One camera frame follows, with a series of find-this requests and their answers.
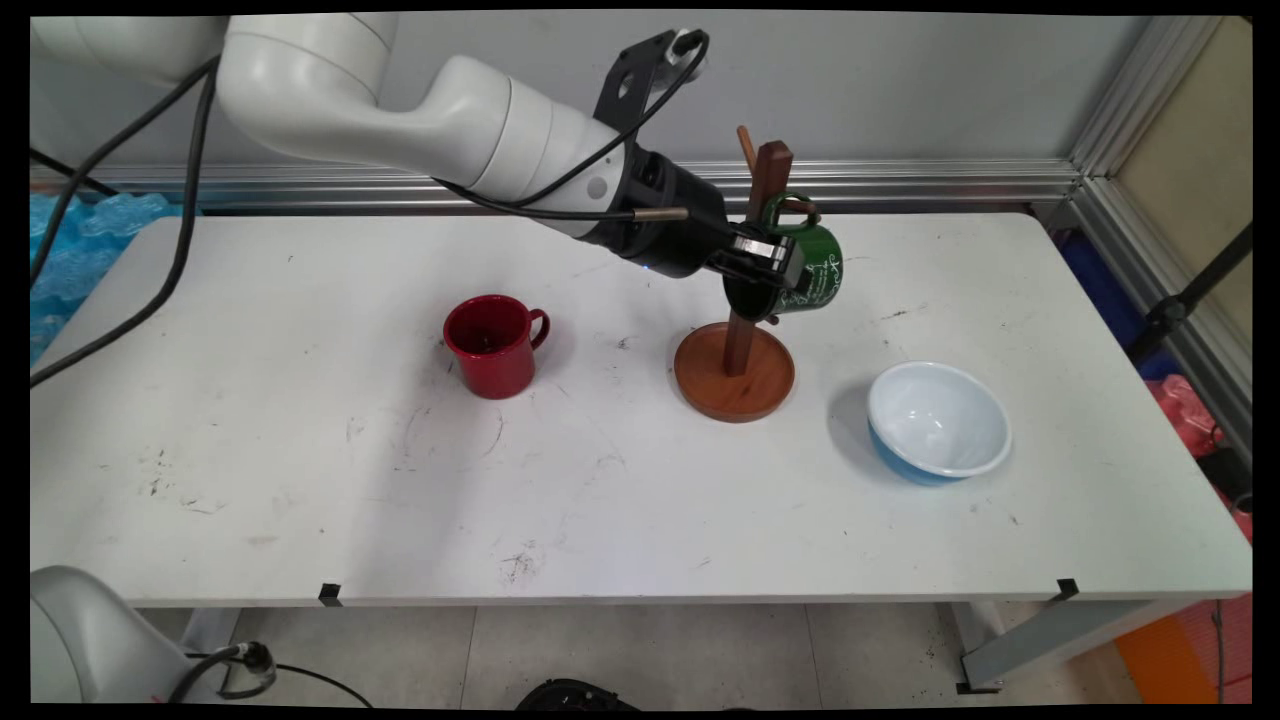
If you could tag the red mug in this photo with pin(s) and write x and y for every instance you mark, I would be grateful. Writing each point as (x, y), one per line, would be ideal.
(495, 370)

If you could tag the blue and white bowl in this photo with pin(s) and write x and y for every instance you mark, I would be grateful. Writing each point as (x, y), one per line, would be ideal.
(940, 420)

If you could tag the wooden mug tree stand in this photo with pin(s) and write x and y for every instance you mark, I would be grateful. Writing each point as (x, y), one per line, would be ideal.
(735, 385)

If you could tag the blue plastic bag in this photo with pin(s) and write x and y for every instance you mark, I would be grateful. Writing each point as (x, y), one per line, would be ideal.
(1100, 285)

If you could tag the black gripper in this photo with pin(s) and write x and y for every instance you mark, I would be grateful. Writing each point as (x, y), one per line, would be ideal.
(675, 225)

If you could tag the black tape piece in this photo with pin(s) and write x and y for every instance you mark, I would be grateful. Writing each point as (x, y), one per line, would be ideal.
(330, 594)
(1068, 589)

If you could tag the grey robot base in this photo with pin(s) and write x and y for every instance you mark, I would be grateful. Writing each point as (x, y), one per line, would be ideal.
(85, 645)

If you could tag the orange floor panel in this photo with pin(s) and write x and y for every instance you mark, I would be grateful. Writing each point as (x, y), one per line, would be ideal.
(1160, 665)

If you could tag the red ribbed mat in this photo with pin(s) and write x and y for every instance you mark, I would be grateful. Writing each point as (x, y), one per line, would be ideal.
(1235, 650)

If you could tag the long aluminium frame rail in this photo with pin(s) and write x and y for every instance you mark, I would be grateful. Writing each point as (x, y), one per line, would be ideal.
(900, 180)

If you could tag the blue bubble wrap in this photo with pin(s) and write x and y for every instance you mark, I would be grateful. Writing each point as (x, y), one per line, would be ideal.
(70, 260)

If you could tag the black rounded floor object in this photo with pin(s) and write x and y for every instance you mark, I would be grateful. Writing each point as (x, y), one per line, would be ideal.
(575, 695)

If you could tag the grey table leg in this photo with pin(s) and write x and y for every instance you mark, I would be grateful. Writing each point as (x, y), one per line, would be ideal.
(212, 630)
(1050, 640)

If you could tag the black tripod leg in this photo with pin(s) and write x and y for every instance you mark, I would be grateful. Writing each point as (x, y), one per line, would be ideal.
(1165, 315)

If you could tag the red plastic bag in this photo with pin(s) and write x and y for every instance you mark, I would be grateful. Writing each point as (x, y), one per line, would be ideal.
(1185, 410)

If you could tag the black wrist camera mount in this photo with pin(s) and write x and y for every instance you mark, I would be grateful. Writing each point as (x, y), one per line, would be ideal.
(625, 85)

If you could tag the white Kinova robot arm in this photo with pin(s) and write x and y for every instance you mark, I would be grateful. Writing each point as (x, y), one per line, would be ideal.
(330, 90)

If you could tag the green enamel mug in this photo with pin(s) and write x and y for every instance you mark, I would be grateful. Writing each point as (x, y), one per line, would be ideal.
(825, 275)

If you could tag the aluminium frame post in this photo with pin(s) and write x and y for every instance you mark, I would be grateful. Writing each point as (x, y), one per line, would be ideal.
(1150, 90)

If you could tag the short aluminium frame rail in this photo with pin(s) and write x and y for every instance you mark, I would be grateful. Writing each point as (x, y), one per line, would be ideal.
(1170, 300)

